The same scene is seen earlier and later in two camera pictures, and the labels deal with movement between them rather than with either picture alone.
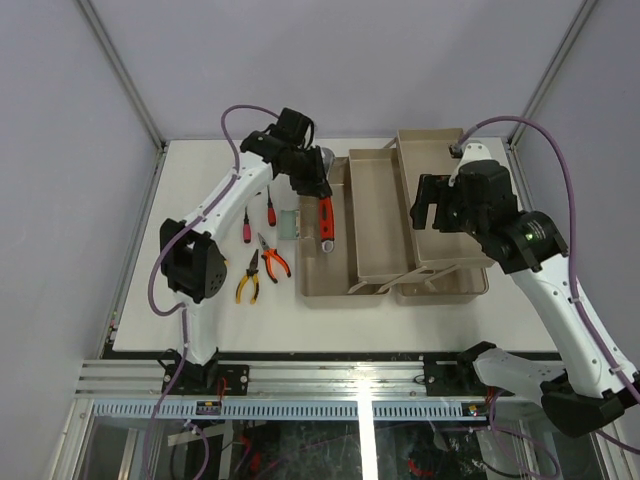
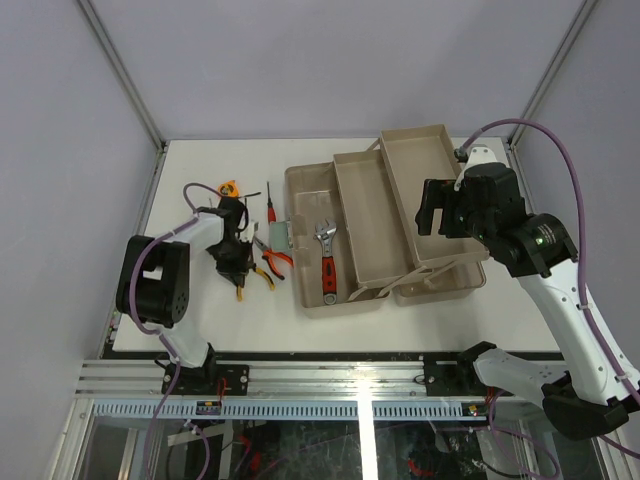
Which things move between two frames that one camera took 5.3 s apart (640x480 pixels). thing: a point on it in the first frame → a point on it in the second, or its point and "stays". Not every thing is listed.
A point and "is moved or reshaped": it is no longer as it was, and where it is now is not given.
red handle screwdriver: x=272 y=215 stays
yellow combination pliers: x=252 y=271 is moved or reshaped
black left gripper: x=314 y=182 → x=235 y=272
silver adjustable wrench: x=326 y=211 → x=329 y=285
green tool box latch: x=289 y=224 → x=279 y=236
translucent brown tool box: x=379 y=257 stays
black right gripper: x=434 y=188 stays
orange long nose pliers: x=268 y=253 is moved or reshaped
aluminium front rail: x=267 y=378 stays
